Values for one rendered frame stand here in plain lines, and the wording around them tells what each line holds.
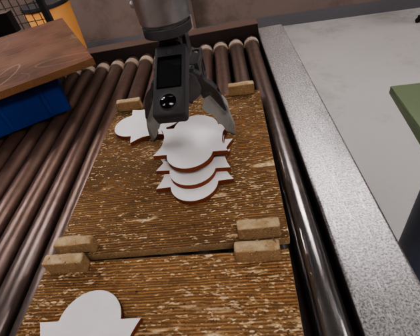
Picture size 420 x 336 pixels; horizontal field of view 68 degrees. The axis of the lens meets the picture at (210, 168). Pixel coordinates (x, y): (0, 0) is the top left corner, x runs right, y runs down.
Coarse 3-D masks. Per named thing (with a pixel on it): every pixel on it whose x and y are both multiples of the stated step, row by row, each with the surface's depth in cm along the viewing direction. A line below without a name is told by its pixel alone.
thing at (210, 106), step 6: (210, 96) 49; (222, 96) 55; (204, 102) 50; (210, 102) 50; (216, 102) 50; (204, 108) 51; (210, 108) 51; (216, 108) 51; (228, 108) 52; (216, 114) 51; (222, 114) 51; (228, 114) 52; (222, 120) 52; (228, 120) 52; (228, 126) 53; (234, 126) 54; (228, 132) 54; (234, 132) 55
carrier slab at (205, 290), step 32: (192, 256) 43; (224, 256) 42; (288, 256) 41; (64, 288) 43; (96, 288) 42; (128, 288) 41; (160, 288) 40; (192, 288) 40; (224, 288) 39; (256, 288) 38; (288, 288) 38; (32, 320) 40; (160, 320) 37; (192, 320) 37; (224, 320) 36; (256, 320) 36; (288, 320) 35
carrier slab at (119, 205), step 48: (240, 96) 72; (144, 144) 64; (240, 144) 59; (96, 192) 56; (144, 192) 54; (240, 192) 50; (144, 240) 46; (192, 240) 45; (240, 240) 44; (288, 240) 43
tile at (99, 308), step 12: (84, 300) 40; (96, 300) 40; (108, 300) 39; (72, 312) 39; (84, 312) 39; (96, 312) 38; (108, 312) 38; (120, 312) 38; (48, 324) 38; (60, 324) 38; (72, 324) 38; (84, 324) 38; (96, 324) 37; (108, 324) 37; (120, 324) 37; (132, 324) 37
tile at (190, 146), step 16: (176, 128) 59; (192, 128) 58; (208, 128) 58; (224, 128) 57; (176, 144) 56; (192, 144) 55; (208, 144) 54; (176, 160) 52; (192, 160) 52; (208, 160) 52
